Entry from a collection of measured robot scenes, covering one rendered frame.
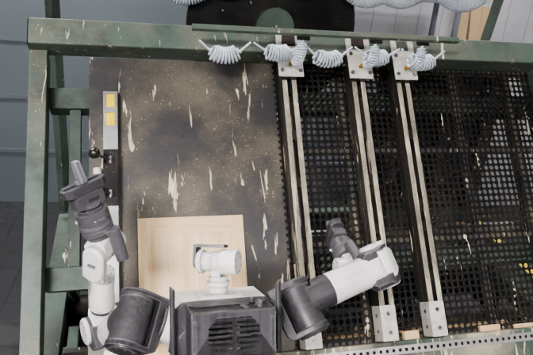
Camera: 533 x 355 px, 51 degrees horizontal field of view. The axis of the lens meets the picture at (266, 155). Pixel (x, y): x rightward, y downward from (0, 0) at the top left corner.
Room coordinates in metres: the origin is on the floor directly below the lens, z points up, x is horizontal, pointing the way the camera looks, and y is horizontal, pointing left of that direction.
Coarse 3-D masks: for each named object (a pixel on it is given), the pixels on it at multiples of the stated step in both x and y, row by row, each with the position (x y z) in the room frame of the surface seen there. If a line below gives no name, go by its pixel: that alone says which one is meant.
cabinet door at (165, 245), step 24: (192, 216) 1.79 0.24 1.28; (216, 216) 1.81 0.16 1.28; (240, 216) 1.83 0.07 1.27; (144, 240) 1.70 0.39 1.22; (168, 240) 1.72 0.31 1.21; (192, 240) 1.74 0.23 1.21; (216, 240) 1.76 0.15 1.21; (240, 240) 1.78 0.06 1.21; (144, 264) 1.65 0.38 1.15; (168, 264) 1.67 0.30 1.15; (192, 264) 1.69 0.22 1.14; (144, 288) 1.60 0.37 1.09; (168, 288) 1.62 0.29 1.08; (192, 288) 1.64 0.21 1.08
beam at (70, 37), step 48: (48, 48) 1.98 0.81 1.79; (96, 48) 2.01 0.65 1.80; (144, 48) 2.05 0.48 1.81; (192, 48) 2.09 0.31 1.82; (240, 48) 2.14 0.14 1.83; (336, 48) 2.26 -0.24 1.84; (384, 48) 2.32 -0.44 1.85; (432, 48) 2.39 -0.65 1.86; (480, 48) 2.46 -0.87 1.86; (528, 48) 2.54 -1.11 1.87
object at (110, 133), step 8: (104, 96) 1.95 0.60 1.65; (104, 104) 1.93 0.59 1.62; (104, 112) 1.91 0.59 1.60; (112, 112) 1.92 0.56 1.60; (104, 120) 1.89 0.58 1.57; (104, 128) 1.87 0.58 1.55; (112, 128) 1.88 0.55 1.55; (104, 136) 1.86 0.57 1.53; (112, 136) 1.87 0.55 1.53; (104, 144) 1.84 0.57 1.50; (112, 144) 1.85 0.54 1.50; (112, 208) 1.72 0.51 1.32; (112, 216) 1.70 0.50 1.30; (112, 264) 1.61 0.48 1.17; (104, 352) 1.44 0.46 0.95
